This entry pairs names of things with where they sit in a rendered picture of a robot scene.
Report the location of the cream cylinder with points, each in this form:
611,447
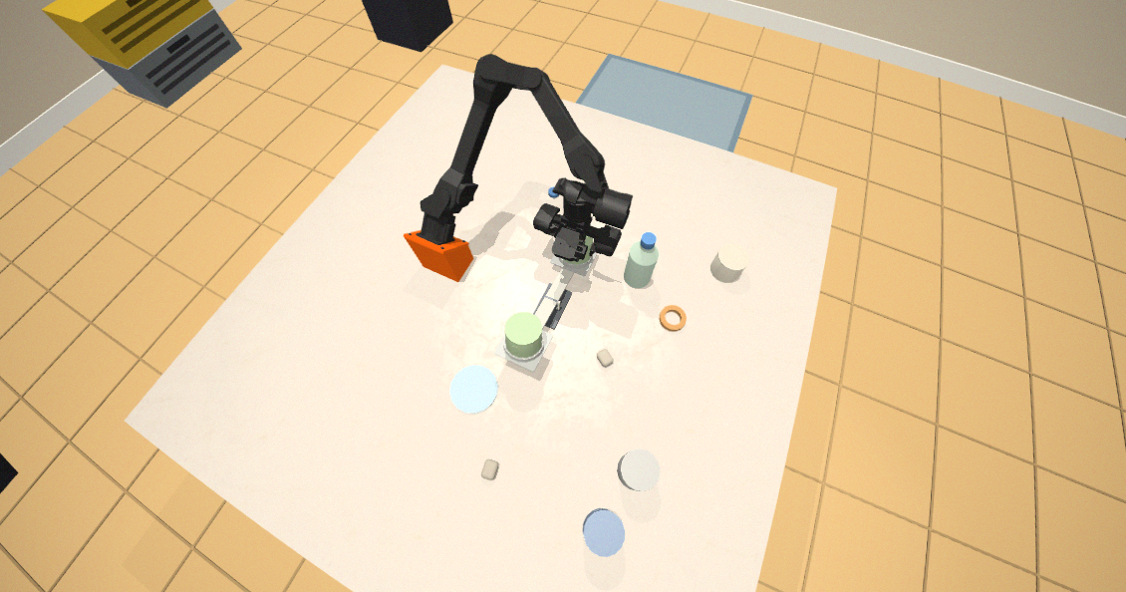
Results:
638,470
729,262

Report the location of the green translucent cup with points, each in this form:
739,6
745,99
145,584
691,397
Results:
523,335
589,242

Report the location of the orange ring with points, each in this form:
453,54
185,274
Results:
679,312

